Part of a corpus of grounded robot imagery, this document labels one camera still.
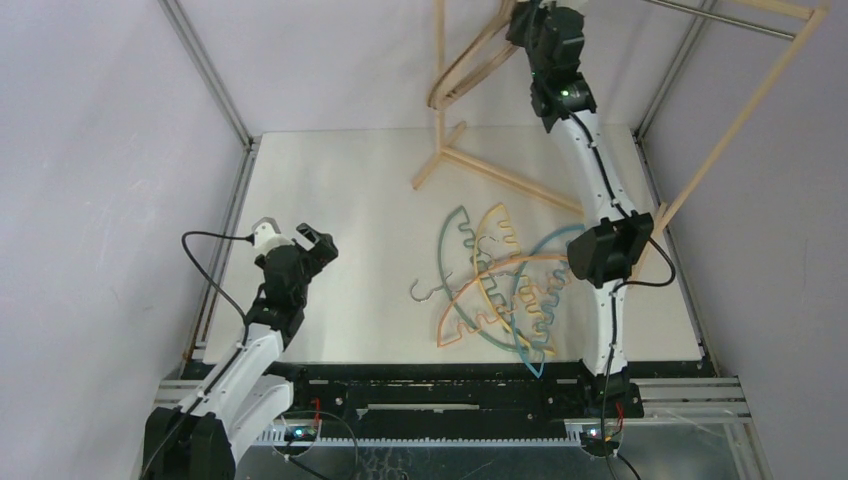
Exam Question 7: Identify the wooden hanger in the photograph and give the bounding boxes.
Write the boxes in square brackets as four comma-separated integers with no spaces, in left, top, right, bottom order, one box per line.
[430,26,521,111]
[427,0,518,109]

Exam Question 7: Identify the orange plastic hanger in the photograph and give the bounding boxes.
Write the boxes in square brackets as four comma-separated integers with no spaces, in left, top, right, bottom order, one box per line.
[434,252,578,350]

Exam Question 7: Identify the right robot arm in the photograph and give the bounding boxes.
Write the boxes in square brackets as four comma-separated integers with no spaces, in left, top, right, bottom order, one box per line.
[506,1,654,416]

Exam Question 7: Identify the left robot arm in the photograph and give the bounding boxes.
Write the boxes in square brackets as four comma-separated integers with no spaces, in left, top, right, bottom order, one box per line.
[138,217,338,479]

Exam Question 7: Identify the green plastic hanger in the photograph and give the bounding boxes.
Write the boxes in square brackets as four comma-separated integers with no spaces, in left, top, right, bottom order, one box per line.
[409,205,527,351]

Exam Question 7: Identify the left circuit board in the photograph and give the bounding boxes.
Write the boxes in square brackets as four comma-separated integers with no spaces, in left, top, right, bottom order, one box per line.
[283,426,319,445]

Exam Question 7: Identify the circuit board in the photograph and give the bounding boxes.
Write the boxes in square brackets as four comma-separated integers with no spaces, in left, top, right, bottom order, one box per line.
[283,426,319,445]
[580,427,622,446]

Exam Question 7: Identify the yellow plastic hanger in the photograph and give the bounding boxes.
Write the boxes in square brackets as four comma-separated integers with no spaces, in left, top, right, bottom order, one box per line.
[473,203,556,354]

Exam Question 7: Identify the metal hanging rod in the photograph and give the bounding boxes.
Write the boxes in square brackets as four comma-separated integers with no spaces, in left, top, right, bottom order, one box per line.
[645,0,796,41]

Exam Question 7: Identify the blue plastic hanger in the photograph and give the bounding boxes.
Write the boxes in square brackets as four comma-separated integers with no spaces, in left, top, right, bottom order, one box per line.
[509,260,570,378]

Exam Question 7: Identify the right circuit board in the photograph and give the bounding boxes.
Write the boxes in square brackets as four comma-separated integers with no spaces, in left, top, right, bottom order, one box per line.
[580,427,622,446]

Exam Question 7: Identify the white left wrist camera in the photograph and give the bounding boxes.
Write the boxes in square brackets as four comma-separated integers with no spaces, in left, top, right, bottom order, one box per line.
[251,217,294,256]

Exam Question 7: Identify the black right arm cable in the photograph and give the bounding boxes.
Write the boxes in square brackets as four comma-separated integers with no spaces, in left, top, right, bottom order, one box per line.
[527,0,678,480]

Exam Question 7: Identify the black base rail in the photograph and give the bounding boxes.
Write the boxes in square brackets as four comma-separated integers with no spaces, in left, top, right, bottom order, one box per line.
[178,360,720,442]

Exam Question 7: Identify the wooden clothes rack frame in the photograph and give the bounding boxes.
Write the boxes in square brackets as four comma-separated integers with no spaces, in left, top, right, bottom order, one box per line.
[411,1,831,232]

